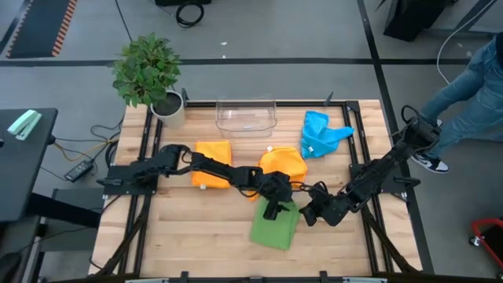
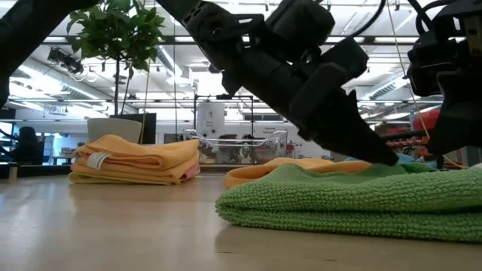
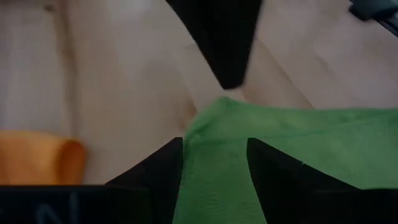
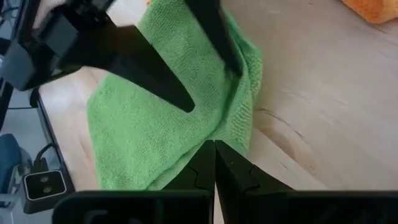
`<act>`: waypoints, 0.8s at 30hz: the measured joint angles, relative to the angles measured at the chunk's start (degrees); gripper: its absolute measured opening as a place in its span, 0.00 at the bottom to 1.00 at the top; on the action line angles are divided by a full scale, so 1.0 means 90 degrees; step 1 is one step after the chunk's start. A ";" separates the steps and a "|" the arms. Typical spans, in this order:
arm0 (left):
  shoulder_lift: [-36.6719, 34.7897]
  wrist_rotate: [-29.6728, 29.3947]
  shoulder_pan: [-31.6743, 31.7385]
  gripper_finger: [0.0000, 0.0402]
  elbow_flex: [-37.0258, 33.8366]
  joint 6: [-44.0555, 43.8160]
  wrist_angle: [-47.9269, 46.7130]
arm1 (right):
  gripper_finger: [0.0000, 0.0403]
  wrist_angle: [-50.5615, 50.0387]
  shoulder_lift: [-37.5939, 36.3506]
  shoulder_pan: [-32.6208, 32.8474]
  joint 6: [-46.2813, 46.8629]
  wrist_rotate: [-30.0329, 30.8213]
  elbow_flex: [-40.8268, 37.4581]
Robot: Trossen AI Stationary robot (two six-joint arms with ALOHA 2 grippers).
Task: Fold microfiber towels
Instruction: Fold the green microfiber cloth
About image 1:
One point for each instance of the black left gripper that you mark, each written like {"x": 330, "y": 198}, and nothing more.
{"x": 275, "y": 184}

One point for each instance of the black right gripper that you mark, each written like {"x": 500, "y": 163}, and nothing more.
{"x": 330, "y": 206}

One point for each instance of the green microfiber towel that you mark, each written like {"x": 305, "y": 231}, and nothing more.
{"x": 275, "y": 232}

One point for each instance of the blue microfiber towel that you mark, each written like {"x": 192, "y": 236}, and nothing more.
{"x": 318, "y": 135}

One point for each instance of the orange microfiber towel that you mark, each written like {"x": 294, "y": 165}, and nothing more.
{"x": 285, "y": 161}
{"x": 212, "y": 147}

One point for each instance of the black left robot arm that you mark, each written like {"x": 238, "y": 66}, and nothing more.
{"x": 212, "y": 165}

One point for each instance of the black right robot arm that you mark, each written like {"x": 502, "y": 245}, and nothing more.
{"x": 377, "y": 173}

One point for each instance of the clear plastic bin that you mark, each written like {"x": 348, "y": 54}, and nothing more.
{"x": 245, "y": 118}

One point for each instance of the red cart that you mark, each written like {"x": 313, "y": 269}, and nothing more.
{"x": 487, "y": 226}

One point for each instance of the green potted plant white pot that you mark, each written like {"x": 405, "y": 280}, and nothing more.
{"x": 145, "y": 68}

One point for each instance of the person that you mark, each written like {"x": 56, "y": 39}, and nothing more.
{"x": 471, "y": 90}

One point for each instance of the black desk base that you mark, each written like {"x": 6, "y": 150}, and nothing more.
{"x": 67, "y": 208}

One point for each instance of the black cabinet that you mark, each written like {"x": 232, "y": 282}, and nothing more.
{"x": 412, "y": 15}

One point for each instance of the black side desk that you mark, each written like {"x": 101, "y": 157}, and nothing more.
{"x": 23, "y": 169}

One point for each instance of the mint green stapler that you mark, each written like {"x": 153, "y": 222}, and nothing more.
{"x": 24, "y": 124}

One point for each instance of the black orange-edged floor mat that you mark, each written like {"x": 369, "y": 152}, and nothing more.
{"x": 39, "y": 27}

